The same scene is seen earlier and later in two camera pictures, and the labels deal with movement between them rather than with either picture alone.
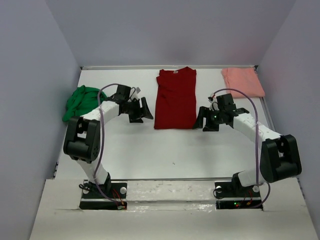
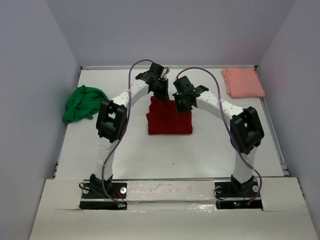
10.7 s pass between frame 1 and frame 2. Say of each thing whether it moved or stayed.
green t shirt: stayed
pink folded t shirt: stayed
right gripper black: moved
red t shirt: moved
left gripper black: moved
